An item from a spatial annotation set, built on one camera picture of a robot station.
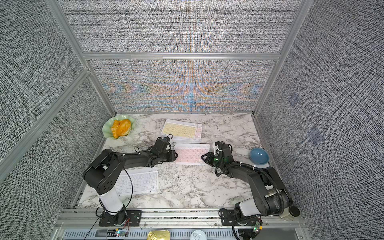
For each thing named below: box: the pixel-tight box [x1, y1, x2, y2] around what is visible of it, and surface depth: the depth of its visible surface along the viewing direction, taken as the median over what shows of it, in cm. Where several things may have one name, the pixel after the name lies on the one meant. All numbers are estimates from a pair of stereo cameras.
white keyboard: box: [115, 166, 159, 197], surface depth 86 cm
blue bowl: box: [250, 148, 269, 165], surface depth 94 cm
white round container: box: [190, 229, 207, 240], surface depth 66 cm
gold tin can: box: [147, 230, 171, 240], surface depth 67 cm
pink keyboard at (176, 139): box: [170, 137, 202, 143], surface depth 105 cm
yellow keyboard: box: [161, 119, 202, 140], surface depth 108 cm
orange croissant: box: [111, 119, 132, 139], surface depth 102 cm
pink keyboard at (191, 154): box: [174, 143, 210, 165], surface depth 94 cm
